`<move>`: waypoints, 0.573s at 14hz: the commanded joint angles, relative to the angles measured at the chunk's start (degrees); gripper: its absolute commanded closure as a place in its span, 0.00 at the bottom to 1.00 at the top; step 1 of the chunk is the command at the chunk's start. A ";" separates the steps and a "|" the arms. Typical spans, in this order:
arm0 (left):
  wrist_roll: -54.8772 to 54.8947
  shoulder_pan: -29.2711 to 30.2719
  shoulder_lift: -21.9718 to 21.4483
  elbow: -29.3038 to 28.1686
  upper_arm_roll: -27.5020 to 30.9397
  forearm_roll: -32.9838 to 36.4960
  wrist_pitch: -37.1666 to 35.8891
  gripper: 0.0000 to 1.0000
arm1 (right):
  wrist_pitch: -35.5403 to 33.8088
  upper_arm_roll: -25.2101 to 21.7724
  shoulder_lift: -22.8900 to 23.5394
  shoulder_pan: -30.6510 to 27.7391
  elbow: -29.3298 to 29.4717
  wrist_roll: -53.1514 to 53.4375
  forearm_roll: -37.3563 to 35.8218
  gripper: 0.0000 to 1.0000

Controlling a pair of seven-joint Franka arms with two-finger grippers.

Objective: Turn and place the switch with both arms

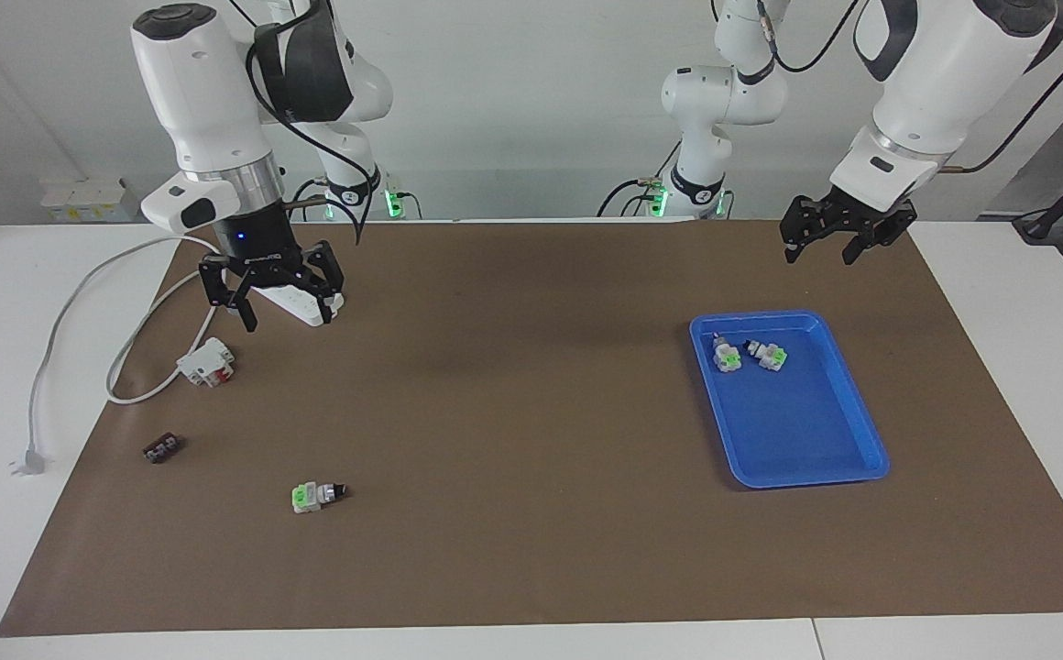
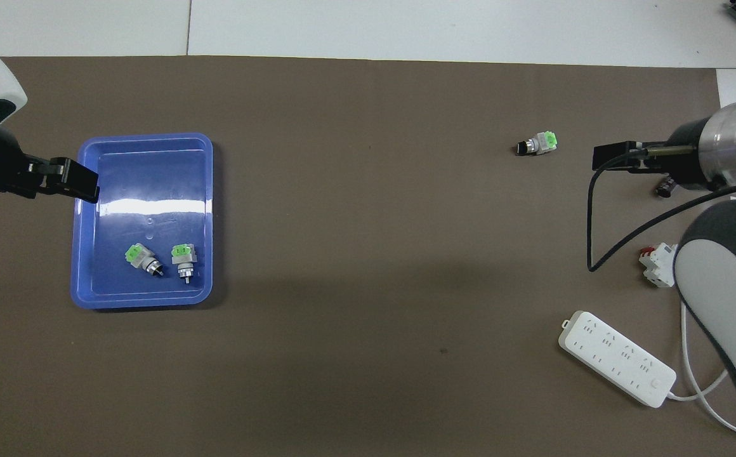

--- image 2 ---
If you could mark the orange block selector switch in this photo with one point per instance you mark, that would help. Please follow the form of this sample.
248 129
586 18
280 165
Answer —
184 257

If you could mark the small black terminal block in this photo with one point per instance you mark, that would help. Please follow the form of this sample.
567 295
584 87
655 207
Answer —
665 189

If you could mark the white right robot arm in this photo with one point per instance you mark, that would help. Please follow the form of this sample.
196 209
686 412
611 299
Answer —
723 285

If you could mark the brown table mat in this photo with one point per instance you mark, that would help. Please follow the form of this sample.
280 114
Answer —
368 254

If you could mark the white power strip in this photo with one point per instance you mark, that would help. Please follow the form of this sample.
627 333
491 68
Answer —
615 358

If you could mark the green block selector switch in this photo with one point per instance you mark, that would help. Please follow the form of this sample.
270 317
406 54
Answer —
136 256
542 142

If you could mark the white red circuit breaker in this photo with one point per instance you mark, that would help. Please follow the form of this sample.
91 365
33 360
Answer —
657 266

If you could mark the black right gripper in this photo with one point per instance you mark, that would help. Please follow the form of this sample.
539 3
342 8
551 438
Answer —
688 158

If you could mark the blue plastic tray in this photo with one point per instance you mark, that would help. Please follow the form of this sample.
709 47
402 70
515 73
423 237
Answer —
146 165

